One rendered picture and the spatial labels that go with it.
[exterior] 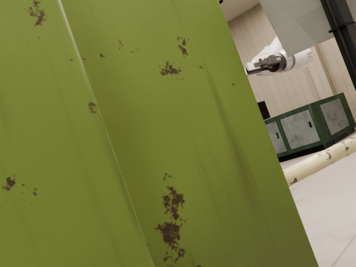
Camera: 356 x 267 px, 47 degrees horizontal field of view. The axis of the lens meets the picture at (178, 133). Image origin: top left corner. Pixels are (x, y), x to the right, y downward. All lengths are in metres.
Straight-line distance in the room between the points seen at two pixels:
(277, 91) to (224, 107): 10.08
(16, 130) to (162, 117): 0.32
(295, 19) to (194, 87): 0.40
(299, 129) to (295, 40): 6.66
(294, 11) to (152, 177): 0.61
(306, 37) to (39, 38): 0.75
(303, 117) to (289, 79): 3.20
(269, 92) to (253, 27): 1.75
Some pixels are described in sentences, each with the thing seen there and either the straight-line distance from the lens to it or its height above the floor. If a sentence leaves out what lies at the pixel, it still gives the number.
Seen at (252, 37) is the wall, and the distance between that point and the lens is 11.24.
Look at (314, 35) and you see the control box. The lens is 1.17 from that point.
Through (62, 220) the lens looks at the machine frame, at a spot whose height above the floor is 0.74.
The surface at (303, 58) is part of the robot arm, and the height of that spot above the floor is 0.98.
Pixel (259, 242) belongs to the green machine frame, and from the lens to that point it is 0.90.
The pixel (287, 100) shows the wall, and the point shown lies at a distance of 10.89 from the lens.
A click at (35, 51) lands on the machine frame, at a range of 0.63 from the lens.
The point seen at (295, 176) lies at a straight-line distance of 1.09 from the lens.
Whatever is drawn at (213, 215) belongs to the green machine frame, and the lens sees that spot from 0.83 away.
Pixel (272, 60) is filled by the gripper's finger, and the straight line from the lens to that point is 1.68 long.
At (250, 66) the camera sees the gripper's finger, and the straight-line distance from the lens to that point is 1.62.
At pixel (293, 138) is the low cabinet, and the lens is 7.88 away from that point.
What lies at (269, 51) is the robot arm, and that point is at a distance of 1.96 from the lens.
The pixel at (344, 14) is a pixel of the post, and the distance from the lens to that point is 1.07.
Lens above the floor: 0.76
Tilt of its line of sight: 3 degrees up
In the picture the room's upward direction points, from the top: 20 degrees counter-clockwise
